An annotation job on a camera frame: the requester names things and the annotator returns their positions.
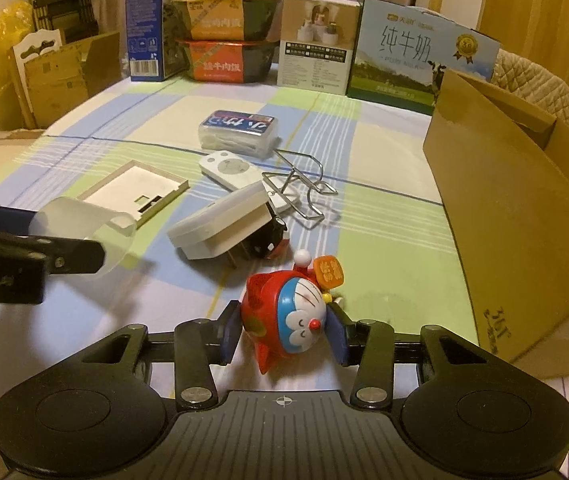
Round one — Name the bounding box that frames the clear box with blue label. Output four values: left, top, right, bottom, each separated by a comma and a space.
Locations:
198, 109, 283, 159

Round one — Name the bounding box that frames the wooden door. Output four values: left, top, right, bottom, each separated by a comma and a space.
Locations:
477, 0, 569, 117

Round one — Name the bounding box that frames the translucent white plastic cup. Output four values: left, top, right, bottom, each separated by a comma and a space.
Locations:
28, 197, 136, 277

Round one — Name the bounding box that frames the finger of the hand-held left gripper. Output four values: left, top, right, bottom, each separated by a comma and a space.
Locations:
0, 224, 106, 277
0, 198, 40, 236

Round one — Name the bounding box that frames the white square frame plate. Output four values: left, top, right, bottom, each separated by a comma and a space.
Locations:
75, 159, 191, 227

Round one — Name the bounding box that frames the white remote control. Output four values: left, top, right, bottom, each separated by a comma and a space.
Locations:
198, 150, 291, 214

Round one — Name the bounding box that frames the milk case with meadow print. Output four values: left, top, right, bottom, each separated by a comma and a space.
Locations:
347, 0, 501, 114

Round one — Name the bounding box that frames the white carved board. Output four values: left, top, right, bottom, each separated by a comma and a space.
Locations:
11, 29, 66, 117

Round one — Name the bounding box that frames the closed brown cardboard box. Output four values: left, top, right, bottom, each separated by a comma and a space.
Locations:
23, 30, 123, 129

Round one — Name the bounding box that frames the white power adapter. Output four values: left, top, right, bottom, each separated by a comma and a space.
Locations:
166, 181, 272, 262

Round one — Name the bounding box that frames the oval food box yellow label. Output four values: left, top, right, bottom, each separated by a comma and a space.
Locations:
163, 0, 284, 44

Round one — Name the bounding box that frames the small black toy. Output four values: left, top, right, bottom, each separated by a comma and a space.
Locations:
257, 214, 291, 260

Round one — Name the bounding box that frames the metal wire rack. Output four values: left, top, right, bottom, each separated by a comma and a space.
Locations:
262, 149, 340, 229

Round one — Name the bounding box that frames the oval food box red label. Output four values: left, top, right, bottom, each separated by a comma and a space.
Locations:
175, 37, 278, 84

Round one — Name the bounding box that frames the red cat robot toy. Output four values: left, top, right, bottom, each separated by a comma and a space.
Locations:
241, 249, 349, 376

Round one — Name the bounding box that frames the quilted beige chair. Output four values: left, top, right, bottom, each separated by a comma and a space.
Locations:
489, 49, 569, 133

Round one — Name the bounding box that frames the tall blue milk carton box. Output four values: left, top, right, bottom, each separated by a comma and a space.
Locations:
125, 0, 216, 82

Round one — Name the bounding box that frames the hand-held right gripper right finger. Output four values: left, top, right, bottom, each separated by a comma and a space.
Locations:
325, 304, 497, 408

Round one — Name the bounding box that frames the white product box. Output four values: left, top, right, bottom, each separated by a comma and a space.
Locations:
278, 0, 361, 97

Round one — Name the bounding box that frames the brown cardboard box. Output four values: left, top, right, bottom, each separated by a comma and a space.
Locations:
423, 69, 569, 380
23, 30, 123, 129

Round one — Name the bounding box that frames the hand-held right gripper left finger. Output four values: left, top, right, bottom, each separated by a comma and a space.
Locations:
67, 301, 242, 411

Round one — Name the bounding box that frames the checked bedsheet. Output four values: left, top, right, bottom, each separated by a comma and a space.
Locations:
0, 76, 485, 396

